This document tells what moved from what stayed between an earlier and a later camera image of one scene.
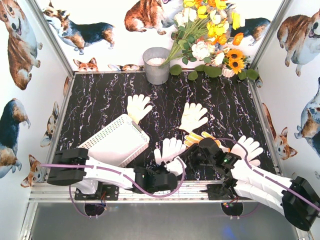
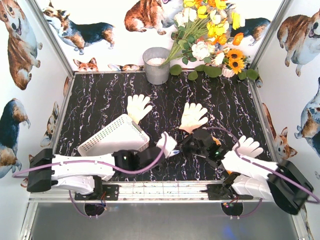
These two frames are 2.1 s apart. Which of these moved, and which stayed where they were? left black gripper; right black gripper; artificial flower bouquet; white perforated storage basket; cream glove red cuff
Moved: right black gripper; left black gripper
Stayed: cream glove red cuff; artificial flower bouquet; white perforated storage basket
